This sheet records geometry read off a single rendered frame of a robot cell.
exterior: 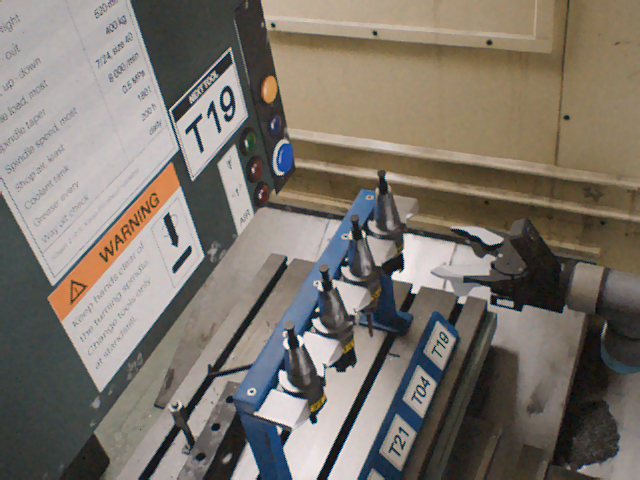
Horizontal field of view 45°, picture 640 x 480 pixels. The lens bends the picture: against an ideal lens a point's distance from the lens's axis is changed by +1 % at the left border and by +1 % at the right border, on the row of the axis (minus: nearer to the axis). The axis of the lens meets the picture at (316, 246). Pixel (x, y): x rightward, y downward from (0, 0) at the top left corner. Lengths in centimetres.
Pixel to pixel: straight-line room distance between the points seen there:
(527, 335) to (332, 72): 68
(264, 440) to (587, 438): 78
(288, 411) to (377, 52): 78
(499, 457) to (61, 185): 121
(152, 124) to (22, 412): 23
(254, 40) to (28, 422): 37
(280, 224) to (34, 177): 144
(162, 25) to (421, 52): 97
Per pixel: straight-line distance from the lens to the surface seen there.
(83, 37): 55
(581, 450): 169
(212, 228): 70
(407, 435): 137
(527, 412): 166
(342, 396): 147
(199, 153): 67
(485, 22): 146
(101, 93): 56
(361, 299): 118
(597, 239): 170
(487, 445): 160
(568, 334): 170
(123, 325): 63
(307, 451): 141
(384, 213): 126
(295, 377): 107
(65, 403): 60
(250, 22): 72
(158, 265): 64
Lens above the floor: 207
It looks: 42 degrees down
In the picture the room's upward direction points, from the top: 11 degrees counter-clockwise
